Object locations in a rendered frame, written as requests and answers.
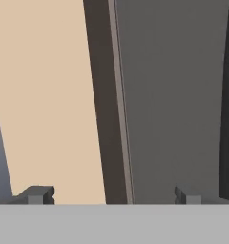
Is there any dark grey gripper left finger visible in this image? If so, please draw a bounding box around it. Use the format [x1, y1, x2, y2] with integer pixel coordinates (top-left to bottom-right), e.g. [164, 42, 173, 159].
[11, 185, 56, 205]

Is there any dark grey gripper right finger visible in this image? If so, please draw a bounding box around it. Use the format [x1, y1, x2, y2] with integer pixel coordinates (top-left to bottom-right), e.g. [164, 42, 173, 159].
[174, 185, 229, 205]

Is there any dark brown fridge side panel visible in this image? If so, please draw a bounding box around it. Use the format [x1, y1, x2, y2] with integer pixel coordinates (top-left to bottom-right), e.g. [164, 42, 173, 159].
[82, 0, 130, 205]

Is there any beige cupboard panel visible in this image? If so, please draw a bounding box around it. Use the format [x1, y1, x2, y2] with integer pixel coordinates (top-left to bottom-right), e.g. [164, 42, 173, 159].
[0, 0, 107, 205]

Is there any grey fridge door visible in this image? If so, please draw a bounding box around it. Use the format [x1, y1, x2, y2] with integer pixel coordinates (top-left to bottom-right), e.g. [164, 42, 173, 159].
[107, 0, 229, 205]

